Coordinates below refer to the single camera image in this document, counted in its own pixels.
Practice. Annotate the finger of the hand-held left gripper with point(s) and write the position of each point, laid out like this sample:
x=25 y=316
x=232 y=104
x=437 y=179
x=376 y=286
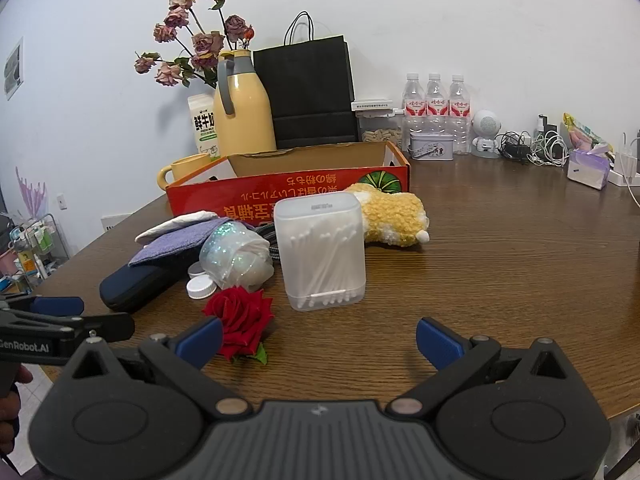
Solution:
x=60 y=306
x=105 y=326

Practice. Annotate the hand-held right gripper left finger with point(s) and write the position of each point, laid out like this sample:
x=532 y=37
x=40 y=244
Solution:
x=202 y=341

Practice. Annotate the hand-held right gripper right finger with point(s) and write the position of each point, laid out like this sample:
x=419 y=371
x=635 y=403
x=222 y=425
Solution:
x=437 y=342

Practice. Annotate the red artificial rose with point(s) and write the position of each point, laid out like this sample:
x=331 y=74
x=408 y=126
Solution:
x=240 y=315

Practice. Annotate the dark blue zip case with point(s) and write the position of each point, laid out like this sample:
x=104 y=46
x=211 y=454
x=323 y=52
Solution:
x=135 y=285

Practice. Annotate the white bottle cap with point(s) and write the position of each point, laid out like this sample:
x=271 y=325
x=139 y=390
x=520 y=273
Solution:
x=196 y=270
x=201 y=288

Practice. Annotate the glittery clear plastic bag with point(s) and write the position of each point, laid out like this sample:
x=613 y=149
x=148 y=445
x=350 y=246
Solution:
x=232 y=255

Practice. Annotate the purple cloth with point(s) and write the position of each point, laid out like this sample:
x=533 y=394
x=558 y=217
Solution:
x=175 y=243

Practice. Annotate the white cloth pad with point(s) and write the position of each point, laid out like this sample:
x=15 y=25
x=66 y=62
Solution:
x=175 y=222

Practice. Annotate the yellow plush toy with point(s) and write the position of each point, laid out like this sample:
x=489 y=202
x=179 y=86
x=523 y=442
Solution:
x=395 y=215

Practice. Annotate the clear cotton swab box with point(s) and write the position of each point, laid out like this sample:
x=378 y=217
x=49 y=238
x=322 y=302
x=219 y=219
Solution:
x=320 y=250

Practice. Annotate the red cardboard box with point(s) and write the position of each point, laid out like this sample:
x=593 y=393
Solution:
x=250 y=190

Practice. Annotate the person's left hand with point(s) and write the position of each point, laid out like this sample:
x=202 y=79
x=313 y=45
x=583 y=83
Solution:
x=21 y=375

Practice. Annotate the purple coral ornament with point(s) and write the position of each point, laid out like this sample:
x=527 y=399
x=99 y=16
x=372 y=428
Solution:
x=31 y=197

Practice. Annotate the yellow mug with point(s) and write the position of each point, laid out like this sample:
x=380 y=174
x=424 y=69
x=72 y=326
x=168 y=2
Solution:
x=187 y=167

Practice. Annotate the grey tin box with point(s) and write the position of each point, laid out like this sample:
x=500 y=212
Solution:
x=431 y=147

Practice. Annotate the white milk carton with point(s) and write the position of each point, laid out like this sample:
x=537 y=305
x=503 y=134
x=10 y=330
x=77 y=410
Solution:
x=202 y=125

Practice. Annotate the clear seed container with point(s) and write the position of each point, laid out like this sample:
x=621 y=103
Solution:
x=380 y=132

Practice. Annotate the white robot speaker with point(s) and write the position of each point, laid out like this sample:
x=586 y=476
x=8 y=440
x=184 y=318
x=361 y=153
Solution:
x=486 y=125

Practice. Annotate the yellow thermos jug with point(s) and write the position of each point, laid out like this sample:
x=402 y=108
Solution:
x=245 y=120

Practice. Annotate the purple tissue pack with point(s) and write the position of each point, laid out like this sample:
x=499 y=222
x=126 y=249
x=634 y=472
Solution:
x=587 y=167

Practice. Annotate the clear water bottle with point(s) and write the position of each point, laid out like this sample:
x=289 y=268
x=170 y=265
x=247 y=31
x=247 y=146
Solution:
x=436 y=105
x=414 y=105
x=460 y=110

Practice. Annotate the small black device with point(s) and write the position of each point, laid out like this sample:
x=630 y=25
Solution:
x=547 y=124

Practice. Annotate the flat white box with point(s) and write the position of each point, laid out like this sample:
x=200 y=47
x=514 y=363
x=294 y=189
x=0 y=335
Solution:
x=371 y=104

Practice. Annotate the yellow snack bag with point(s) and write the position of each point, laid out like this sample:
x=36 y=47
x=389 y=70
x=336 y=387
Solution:
x=582 y=135

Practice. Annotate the black paper bag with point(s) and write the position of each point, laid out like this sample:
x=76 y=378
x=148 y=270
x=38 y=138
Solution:
x=305 y=95

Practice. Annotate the dried rose bouquet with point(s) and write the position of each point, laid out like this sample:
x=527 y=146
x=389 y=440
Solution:
x=207 y=42

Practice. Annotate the wall socket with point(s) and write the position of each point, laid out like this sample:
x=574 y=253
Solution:
x=62 y=202

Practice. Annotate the wall poster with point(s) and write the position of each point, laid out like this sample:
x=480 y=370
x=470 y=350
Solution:
x=13 y=67

